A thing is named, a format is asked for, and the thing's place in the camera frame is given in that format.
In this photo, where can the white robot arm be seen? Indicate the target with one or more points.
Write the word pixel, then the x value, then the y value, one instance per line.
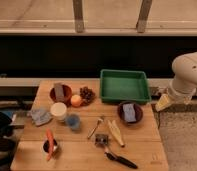
pixel 184 84

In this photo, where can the small metal clip object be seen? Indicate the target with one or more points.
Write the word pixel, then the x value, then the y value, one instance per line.
pixel 101 140

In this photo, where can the brown bowl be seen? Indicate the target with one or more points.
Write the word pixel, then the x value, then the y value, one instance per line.
pixel 67 94
pixel 137 108

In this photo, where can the grey sponge in left bowl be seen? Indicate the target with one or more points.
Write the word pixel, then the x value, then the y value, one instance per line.
pixel 59 92

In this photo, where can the white cylindrical cup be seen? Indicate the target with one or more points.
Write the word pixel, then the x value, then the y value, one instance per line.
pixel 59 110

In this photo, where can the brown bowl left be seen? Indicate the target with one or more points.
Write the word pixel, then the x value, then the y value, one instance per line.
pixel 67 94

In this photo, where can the green plastic tray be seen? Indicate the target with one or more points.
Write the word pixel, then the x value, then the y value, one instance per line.
pixel 123 85

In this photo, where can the orange carrot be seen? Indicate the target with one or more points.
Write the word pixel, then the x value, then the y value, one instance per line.
pixel 50 138

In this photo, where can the black object at left edge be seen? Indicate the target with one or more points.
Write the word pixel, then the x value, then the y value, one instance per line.
pixel 6 130

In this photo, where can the blue small cup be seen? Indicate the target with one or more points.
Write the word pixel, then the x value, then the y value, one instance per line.
pixel 73 122

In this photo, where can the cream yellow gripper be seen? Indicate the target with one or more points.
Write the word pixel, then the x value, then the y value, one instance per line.
pixel 164 102

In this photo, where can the blue sponge in right bowl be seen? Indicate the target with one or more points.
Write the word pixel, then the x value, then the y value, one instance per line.
pixel 129 113

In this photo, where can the brown bowl right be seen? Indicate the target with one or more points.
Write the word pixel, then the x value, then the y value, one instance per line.
pixel 137 108

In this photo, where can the metal spoon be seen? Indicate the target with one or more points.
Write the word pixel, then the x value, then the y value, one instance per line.
pixel 99 121

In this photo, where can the grey crumpled cloth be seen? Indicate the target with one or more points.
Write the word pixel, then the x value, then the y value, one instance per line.
pixel 40 116

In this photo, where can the orange apple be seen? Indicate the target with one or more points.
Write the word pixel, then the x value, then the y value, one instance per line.
pixel 76 100

